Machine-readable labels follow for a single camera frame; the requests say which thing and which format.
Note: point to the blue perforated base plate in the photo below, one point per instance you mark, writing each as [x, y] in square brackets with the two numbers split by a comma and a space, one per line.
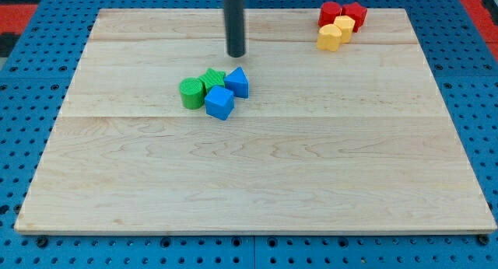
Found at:
[39, 68]

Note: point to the yellow heart block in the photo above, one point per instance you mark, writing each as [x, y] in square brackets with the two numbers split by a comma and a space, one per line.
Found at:
[329, 38]

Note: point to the red star block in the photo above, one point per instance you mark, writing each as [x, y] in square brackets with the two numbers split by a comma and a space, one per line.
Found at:
[357, 12]

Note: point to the yellow hexagon block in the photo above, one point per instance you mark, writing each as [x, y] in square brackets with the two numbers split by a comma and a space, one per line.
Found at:
[346, 25]

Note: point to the green cylinder block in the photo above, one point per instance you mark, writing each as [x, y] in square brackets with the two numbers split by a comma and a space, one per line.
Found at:
[192, 93]

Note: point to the green star block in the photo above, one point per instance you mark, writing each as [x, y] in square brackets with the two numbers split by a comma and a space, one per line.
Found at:
[212, 78]

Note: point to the light wooden board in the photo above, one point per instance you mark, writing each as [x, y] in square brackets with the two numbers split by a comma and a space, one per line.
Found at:
[352, 142]

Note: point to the red cylinder block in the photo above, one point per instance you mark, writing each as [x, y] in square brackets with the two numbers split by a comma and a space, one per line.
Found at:
[328, 12]

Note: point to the blue cube block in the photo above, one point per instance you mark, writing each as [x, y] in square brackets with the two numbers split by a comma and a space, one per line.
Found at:
[219, 102]

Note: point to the blue triangle block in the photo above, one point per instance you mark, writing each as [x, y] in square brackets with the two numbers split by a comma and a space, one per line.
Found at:
[238, 83]

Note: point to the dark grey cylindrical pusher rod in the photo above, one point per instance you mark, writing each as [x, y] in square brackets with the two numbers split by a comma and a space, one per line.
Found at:
[233, 11]

